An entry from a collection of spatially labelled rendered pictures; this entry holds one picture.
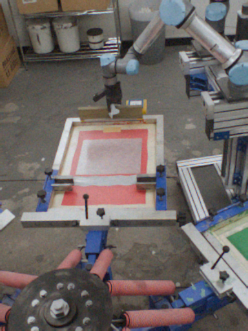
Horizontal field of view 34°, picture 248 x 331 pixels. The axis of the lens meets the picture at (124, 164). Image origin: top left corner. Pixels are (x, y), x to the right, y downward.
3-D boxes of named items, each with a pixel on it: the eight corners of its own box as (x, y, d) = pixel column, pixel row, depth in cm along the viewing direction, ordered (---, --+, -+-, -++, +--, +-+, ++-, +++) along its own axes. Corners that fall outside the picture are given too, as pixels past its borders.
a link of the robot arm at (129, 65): (141, 53, 207) (120, 52, 210) (134, 64, 199) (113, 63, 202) (141, 67, 212) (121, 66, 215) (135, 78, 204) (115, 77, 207)
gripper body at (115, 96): (121, 105, 219) (119, 85, 211) (105, 106, 220) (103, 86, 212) (122, 97, 225) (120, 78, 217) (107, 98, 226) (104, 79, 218)
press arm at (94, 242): (91, 227, 180) (90, 220, 177) (104, 227, 179) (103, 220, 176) (86, 260, 167) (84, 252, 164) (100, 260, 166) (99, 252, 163)
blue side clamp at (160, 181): (156, 175, 209) (155, 165, 205) (166, 175, 209) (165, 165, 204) (155, 220, 187) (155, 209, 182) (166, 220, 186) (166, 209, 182)
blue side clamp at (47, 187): (51, 178, 215) (48, 168, 211) (60, 178, 215) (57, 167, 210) (38, 221, 193) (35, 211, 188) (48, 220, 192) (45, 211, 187)
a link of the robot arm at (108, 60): (113, 59, 201) (97, 58, 203) (115, 79, 208) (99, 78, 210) (117, 52, 206) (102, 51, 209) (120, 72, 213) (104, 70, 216)
